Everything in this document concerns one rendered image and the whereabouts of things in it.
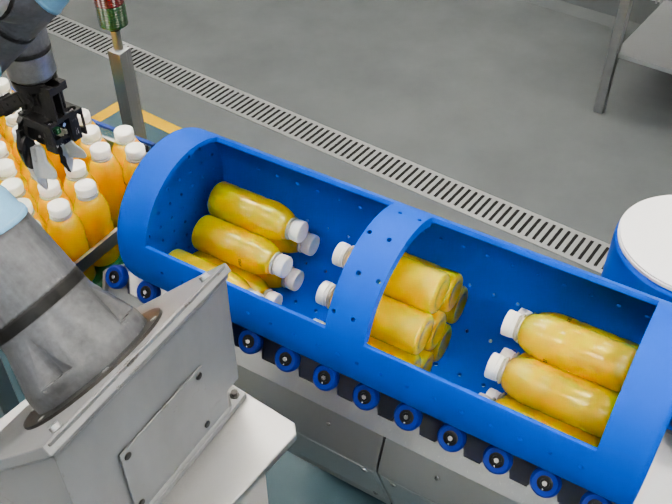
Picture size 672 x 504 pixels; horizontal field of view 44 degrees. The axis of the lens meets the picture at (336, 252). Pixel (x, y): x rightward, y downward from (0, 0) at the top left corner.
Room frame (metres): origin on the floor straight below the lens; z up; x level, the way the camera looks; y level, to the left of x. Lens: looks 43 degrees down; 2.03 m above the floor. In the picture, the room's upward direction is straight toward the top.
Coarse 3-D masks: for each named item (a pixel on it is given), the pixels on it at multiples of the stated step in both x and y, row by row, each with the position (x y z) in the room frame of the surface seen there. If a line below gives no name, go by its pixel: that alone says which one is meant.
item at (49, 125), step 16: (64, 80) 1.14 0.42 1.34; (32, 96) 1.14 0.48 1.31; (48, 96) 1.11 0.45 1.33; (32, 112) 1.14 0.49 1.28; (48, 112) 1.12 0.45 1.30; (64, 112) 1.13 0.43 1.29; (80, 112) 1.15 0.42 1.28; (32, 128) 1.12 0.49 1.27; (48, 128) 1.10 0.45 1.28; (64, 128) 1.14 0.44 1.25; (80, 128) 1.15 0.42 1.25; (48, 144) 1.12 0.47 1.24; (64, 144) 1.12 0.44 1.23
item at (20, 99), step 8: (0, 96) 1.19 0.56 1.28; (8, 96) 1.16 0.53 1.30; (16, 96) 1.15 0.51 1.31; (24, 96) 1.14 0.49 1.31; (0, 104) 1.17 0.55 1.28; (8, 104) 1.16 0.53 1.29; (16, 104) 1.15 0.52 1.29; (24, 104) 1.14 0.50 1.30; (0, 112) 1.17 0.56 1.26; (8, 112) 1.16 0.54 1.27
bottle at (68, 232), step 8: (72, 216) 1.15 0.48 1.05; (48, 224) 1.14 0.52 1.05; (56, 224) 1.13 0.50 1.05; (64, 224) 1.13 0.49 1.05; (72, 224) 1.14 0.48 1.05; (80, 224) 1.15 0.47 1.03; (48, 232) 1.13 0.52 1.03; (56, 232) 1.13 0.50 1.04; (64, 232) 1.13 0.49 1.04; (72, 232) 1.13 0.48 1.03; (80, 232) 1.14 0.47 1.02; (56, 240) 1.12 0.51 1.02; (64, 240) 1.12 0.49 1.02; (72, 240) 1.13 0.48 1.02; (80, 240) 1.14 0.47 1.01; (64, 248) 1.12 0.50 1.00; (72, 248) 1.13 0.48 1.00; (80, 248) 1.14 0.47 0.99; (88, 248) 1.15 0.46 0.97; (72, 256) 1.12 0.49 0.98; (80, 256) 1.13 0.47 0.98; (88, 272) 1.14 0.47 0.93
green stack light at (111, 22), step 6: (96, 6) 1.67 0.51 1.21; (120, 6) 1.67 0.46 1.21; (96, 12) 1.67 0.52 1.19; (102, 12) 1.65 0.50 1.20; (108, 12) 1.65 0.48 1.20; (114, 12) 1.65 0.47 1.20; (120, 12) 1.66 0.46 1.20; (126, 12) 1.68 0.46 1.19; (102, 18) 1.65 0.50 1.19; (108, 18) 1.65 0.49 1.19; (114, 18) 1.65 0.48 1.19; (120, 18) 1.66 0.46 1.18; (126, 18) 1.68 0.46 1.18; (102, 24) 1.66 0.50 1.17; (108, 24) 1.65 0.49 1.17; (114, 24) 1.65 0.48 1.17; (120, 24) 1.66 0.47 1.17; (126, 24) 1.67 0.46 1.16
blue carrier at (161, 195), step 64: (192, 128) 1.19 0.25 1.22; (128, 192) 1.05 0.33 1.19; (192, 192) 1.18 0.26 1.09; (256, 192) 1.21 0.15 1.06; (320, 192) 1.14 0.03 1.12; (128, 256) 1.01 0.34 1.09; (320, 256) 1.10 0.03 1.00; (384, 256) 0.86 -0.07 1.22; (448, 256) 1.01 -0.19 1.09; (512, 256) 0.94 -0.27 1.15; (256, 320) 0.88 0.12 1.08; (640, 320) 0.85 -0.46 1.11; (384, 384) 0.76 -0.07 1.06; (448, 384) 0.71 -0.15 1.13; (640, 384) 0.65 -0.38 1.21; (512, 448) 0.66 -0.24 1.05; (576, 448) 0.62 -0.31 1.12; (640, 448) 0.59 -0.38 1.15
